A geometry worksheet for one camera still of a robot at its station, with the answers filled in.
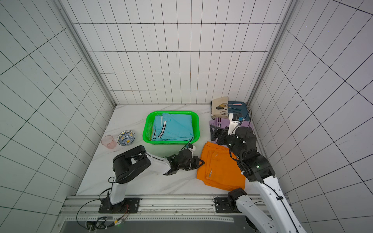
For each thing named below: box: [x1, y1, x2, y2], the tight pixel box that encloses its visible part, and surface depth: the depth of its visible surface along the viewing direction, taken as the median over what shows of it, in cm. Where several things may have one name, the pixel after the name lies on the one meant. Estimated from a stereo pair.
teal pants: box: [151, 113, 194, 141], surface depth 100 cm
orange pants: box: [196, 141, 246, 191], surface depth 83 cm
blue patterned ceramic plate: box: [116, 129, 136, 146], surface depth 99 cm
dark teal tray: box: [227, 100, 249, 120], surface depth 120 cm
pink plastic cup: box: [101, 134, 117, 150], surface depth 94 cm
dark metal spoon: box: [216, 106, 242, 111], surface depth 120 cm
